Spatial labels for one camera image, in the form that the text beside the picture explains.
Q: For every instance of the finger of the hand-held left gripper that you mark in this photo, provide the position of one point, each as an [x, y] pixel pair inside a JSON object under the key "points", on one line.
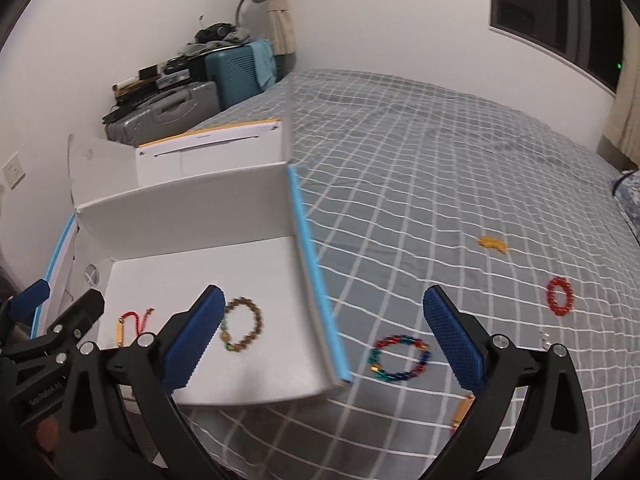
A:
{"points": [[30, 296], [82, 310]]}

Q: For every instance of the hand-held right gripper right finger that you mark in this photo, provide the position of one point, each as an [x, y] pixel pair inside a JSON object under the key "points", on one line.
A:
{"points": [[452, 345]]}

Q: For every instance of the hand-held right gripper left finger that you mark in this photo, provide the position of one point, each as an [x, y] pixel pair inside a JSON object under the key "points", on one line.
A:
{"points": [[197, 345]]}

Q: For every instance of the blue and white cardboard box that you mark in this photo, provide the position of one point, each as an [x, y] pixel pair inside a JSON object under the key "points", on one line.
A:
{"points": [[250, 260]]}

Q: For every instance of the person's left hand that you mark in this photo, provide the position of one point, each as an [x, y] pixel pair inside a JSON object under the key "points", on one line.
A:
{"points": [[49, 435]]}

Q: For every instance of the grey checked bed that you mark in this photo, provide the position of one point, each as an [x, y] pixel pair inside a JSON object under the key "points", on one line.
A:
{"points": [[425, 160]]}

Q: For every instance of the grey suitcase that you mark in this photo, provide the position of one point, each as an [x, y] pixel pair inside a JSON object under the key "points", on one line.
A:
{"points": [[165, 110]]}

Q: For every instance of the blue patterned pillow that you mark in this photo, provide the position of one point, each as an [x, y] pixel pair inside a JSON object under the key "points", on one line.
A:
{"points": [[629, 200]]}

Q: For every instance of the teal suitcase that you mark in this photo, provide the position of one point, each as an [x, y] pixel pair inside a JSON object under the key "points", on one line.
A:
{"points": [[232, 77]]}

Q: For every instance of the beige curtain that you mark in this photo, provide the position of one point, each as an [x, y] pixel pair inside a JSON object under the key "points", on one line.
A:
{"points": [[282, 10], [622, 125]]}

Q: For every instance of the teal cloth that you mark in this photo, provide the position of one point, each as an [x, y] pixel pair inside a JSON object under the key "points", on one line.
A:
{"points": [[262, 62]]}

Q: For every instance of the black bag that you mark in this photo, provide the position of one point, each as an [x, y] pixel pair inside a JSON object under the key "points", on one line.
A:
{"points": [[215, 32]]}

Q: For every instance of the dark window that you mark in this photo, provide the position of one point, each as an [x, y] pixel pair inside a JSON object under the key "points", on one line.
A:
{"points": [[540, 0]]}

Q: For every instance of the white wall socket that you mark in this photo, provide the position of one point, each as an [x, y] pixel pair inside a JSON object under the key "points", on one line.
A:
{"points": [[13, 171]]}

